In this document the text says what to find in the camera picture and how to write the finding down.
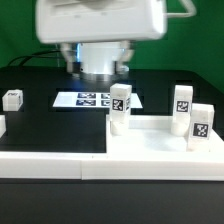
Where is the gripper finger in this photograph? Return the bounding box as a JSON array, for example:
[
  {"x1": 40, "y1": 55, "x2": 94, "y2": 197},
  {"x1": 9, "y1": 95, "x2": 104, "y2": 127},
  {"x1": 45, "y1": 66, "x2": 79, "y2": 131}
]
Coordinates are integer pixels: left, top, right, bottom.
[
  {"x1": 60, "y1": 43, "x2": 80, "y2": 74},
  {"x1": 115, "y1": 41, "x2": 134, "y2": 73}
]

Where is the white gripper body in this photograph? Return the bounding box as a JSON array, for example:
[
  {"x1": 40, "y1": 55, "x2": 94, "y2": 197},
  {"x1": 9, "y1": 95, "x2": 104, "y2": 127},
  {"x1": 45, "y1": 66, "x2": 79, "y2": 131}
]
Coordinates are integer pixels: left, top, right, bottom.
[{"x1": 36, "y1": 0, "x2": 167, "y2": 43}]

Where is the white square table top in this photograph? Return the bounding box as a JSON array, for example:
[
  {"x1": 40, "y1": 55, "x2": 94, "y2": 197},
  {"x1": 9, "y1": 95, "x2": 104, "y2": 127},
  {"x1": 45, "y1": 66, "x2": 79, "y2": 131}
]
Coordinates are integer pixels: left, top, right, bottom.
[{"x1": 106, "y1": 115, "x2": 224, "y2": 159}]

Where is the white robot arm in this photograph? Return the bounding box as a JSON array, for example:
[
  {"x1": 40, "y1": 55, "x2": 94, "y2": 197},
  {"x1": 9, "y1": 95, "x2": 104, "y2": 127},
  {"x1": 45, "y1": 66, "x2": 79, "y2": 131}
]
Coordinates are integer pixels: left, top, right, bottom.
[{"x1": 36, "y1": 0, "x2": 167, "y2": 80}]

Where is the white marker sheet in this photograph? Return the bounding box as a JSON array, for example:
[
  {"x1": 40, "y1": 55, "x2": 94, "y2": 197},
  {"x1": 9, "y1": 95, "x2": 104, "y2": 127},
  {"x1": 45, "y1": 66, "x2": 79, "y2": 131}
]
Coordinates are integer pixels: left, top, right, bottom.
[{"x1": 52, "y1": 91, "x2": 144, "y2": 110}]

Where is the white U-shaped fence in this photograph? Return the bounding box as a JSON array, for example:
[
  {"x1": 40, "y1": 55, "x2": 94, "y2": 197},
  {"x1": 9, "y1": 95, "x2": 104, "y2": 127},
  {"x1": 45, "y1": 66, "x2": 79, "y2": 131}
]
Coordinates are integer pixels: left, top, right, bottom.
[{"x1": 0, "y1": 114, "x2": 224, "y2": 181}]

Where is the black cable bundle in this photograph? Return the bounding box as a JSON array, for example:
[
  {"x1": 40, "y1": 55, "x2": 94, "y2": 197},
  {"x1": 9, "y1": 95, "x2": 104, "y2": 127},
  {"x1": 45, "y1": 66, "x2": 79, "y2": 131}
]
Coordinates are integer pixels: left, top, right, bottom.
[{"x1": 7, "y1": 49, "x2": 68, "y2": 68}]

